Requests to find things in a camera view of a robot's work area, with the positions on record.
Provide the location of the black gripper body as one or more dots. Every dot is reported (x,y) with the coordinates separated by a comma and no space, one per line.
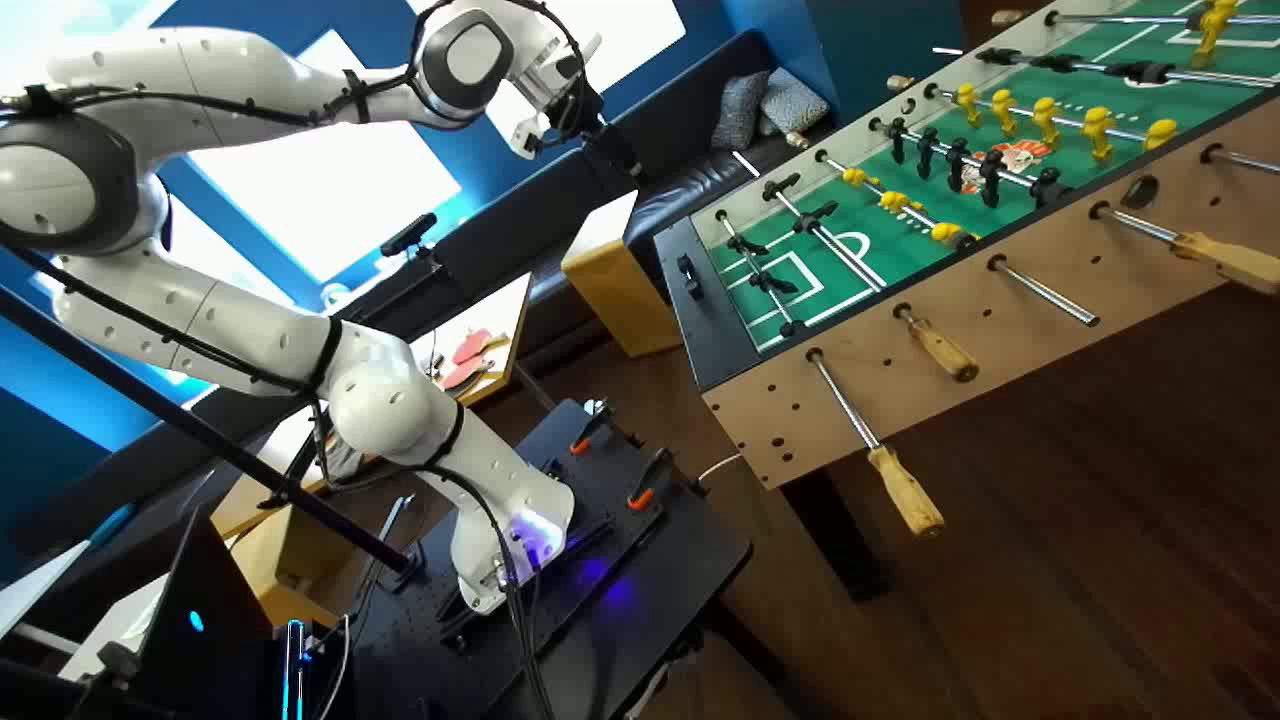
(583,111)

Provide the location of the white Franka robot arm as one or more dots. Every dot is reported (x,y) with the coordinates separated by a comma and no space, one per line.
(241,322)

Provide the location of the foosball rod black goalie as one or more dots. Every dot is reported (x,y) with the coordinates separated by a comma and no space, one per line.
(904,490)

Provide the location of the foosball rod three yellow players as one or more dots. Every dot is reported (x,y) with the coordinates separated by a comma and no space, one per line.
(1054,299)

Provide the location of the foosball rod five yellow players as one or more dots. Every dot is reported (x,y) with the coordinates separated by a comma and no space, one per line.
(1099,126)

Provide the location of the foosball rod three black players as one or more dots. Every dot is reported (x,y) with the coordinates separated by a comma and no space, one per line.
(1147,74)

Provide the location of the foosball rod two yellow players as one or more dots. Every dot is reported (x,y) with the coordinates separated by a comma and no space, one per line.
(1211,32)

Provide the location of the foosball rod five black players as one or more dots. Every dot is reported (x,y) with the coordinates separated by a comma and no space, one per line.
(1224,259)

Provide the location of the dark sofa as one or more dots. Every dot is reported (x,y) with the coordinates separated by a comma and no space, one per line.
(667,134)

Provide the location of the grey cushion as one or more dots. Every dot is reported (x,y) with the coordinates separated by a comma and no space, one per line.
(797,103)
(742,111)

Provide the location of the yellow wooden box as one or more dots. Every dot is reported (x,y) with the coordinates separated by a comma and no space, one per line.
(620,301)

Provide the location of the beige small table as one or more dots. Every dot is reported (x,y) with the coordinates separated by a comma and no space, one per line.
(503,322)

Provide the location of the black office chair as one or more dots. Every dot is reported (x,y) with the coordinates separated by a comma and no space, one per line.
(407,233)

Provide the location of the red table tennis paddle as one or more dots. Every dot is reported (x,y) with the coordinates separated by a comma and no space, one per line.
(463,376)
(472,351)

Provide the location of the black robot mounting cart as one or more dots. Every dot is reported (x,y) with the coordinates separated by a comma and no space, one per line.
(667,584)

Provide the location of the wooden foosball table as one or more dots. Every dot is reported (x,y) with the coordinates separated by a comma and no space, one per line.
(1065,347)

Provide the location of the black metal pole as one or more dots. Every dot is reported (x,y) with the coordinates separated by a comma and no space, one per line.
(200,429)

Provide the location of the tan cardboard box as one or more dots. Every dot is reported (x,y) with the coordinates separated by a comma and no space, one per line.
(284,563)

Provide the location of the blue lit electronic device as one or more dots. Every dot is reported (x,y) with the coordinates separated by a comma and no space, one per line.
(299,675)

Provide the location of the black laptop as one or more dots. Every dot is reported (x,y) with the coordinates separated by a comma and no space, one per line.
(215,652)

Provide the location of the light grey wrist camera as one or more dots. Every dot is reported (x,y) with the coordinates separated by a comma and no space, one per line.
(531,134)

